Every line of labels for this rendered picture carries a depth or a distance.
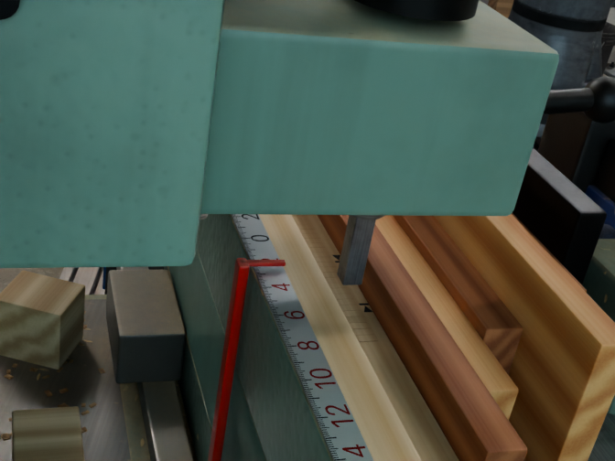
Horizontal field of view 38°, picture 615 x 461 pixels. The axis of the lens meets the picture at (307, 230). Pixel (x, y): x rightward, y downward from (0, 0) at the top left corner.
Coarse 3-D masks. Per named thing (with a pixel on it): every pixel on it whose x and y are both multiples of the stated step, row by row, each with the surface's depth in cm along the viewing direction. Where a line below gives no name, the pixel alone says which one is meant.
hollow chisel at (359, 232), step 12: (348, 228) 38; (360, 228) 38; (372, 228) 38; (348, 240) 38; (360, 240) 38; (348, 252) 38; (360, 252) 38; (348, 264) 39; (360, 264) 39; (348, 276) 39; (360, 276) 39
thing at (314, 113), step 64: (256, 0) 32; (320, 0) 34; (256, 64) 30; (320, 64) 30; (384, 64) 31; (448, 64) 32; (512, 64) 32; (256, 128) 31; (320, 128) 31; (384, 128) 32; (448, 128) 33; (512, 128) 34; (256, 192) 32; (320, 192) 33; (384, 192) 33; (448, 192) 34; (512, 192) 35
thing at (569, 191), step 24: (528, 168) 43; (552, 168) 43; (528, 192) 43; (552, 192) 41; (576, 192) 41; (528, 216) 43; (552, 216) 41; (576, 216) 39; (600, 216) 39; (552, 240) 41; (576, 240) 39; (576, 264) 40
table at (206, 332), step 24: (192, 264) 50; (192, 288) 50; (192, 312) 50; (216, 312) 45; (192, 336) 50; (216, 336) 44; (216, 360) 44; (216, 384) 44; (240, 384) 40; (240, 408) 40; (240, 432) 40; (600, 432) 41; (240, 456) 40; (264, 456) 36; (600, 456) 39
